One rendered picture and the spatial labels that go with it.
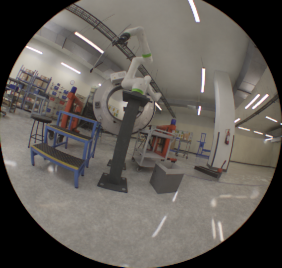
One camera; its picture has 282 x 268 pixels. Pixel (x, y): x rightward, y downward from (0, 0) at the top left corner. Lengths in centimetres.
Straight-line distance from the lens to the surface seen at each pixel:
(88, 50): 502
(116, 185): 99
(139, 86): 92
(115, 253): 60
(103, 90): 201
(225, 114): 378
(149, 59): 120
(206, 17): 377
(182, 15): 368
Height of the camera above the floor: 58
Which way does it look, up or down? 5 degrees up
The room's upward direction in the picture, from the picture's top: 15 degrees clockwise
